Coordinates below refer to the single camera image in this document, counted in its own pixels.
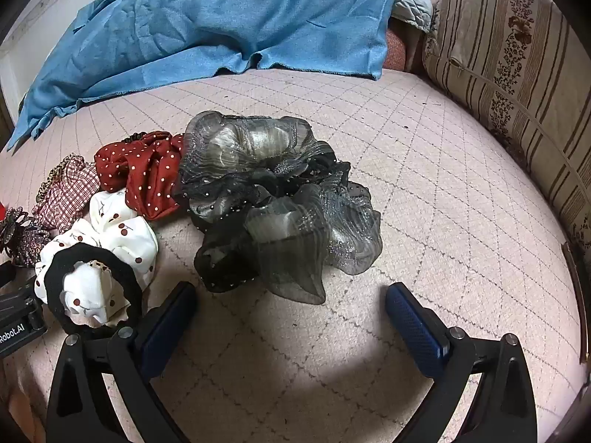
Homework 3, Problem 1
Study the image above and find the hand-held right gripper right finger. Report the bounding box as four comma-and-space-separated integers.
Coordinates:
385, 281, 539, 443

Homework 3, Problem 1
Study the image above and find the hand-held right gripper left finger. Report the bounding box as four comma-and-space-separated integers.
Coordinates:
46, 281, 197, 443

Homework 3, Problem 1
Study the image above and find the thick black hair tie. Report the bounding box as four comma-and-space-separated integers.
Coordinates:
46, 244, 144, 339

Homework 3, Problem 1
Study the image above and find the white cherry print scrunchie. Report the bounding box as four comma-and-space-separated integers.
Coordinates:
34, 231, 132, 329
89, 189, 158, 287

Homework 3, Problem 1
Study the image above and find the red plaid scrunchie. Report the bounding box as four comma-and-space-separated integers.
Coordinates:
32, 157, 100, 234

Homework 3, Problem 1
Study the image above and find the leopard spiral hair tie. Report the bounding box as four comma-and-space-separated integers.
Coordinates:
36, 154, 88, 205

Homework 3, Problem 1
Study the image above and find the red polka dot scrunchie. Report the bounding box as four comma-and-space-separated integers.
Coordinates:
95, 131, 185, 220

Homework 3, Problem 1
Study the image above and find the black dotted tulle scrunchie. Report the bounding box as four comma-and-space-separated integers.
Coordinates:
178, 154, 370, 293

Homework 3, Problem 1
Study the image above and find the grey glitter organza scrunchie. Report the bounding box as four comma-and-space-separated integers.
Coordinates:
245, 189, 384, 305

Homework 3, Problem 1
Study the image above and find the striped floral cushion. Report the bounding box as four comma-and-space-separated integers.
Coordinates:
422, 0, 591, 259

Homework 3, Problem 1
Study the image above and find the blue blanket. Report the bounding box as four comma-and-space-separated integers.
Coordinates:
7, 0, 398, 151

